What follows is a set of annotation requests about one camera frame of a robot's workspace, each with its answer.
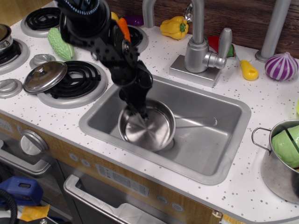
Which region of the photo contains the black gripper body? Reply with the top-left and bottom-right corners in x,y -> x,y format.
110,60 -> 153,114

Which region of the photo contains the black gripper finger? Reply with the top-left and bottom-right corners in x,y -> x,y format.
119,91 -> 135,115
139,111 -> 149,121

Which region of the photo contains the steel saucepan with wire handle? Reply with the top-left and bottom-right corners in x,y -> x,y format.
118,98 -> 217,152

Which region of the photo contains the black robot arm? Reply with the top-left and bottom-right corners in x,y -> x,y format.
57,0 -> 153,120

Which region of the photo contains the grey toy sink basin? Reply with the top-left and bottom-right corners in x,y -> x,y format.
79,76 -> 251,185

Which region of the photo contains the front black stove burner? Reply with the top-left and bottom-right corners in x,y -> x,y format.
37,61 -> 108,109

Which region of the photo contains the black stove burner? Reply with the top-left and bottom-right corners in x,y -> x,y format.
37,61 -> 108,109
0,39 -> 29,75

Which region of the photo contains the back right black burner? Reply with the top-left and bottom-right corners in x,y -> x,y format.
128,25 -> 149,53

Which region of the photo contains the purple toy eggplant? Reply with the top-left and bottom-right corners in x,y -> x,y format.
120,15 -> 144,27

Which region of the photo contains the orange toy carrot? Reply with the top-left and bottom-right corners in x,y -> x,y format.
118,18 -> 131,42

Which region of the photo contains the silver toy faucet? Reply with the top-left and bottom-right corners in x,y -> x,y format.
142,0 -> 233,89

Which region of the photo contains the yellow toy bell pepper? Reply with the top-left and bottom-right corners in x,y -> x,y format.
160,16 -> 189,40

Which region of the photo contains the yellow toy corn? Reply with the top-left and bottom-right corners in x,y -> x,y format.
111,11 -> 119,23

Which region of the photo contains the green toy bitter gourd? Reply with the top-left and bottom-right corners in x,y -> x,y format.
48,28 -> 75,61

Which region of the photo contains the steel pot lid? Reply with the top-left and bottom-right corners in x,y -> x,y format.
23,61 -> 67,94

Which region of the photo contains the red toy pepper slice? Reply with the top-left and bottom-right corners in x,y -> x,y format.
208,36 -> 235,57

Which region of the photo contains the grey stove knob middle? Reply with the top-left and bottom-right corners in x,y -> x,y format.
29,54 -> 56,69

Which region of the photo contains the grey stove knob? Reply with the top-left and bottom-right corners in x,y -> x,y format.
29,54 -> 56,69
0,79 -> 23,99

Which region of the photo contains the grey oven dial knob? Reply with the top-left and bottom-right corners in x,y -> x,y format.
19,129 -> 49,156

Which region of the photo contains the back left black burner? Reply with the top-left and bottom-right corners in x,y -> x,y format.
21,7 -> 61,38

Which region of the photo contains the grey stove knob front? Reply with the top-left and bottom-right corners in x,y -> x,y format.
0,79 -> 23,99

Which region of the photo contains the left black stove burner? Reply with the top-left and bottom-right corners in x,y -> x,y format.
0,39 -> 29,75

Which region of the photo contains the steel pot on stove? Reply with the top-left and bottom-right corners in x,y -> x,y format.
0,24 -> 13,54

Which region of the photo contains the blue plastic tool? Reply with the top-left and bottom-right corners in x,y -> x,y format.
0,176 -> 43,206

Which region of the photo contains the green toy cabbage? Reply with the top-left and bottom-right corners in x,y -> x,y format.
271,126 -> 299,168

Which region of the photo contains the purple striped toy onion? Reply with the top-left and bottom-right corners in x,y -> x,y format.
264,52 -> 299,81

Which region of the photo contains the yellow green toy piece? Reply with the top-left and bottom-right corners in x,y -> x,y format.
296,100 -> 299,115

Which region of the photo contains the grey oven door handle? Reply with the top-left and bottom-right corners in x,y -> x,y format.
0,140 -> 51,178

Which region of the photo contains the grey dishwasher door handle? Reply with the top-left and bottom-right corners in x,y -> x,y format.
64,174 -> 181,224

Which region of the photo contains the grey vertical post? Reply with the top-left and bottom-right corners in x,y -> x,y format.
255,0 -> 291,63

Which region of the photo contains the steel pot with handle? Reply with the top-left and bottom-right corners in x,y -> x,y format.
251,119 -> 299,204

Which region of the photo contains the black braided cable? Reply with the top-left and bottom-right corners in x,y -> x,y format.
0,189 -> 18,224

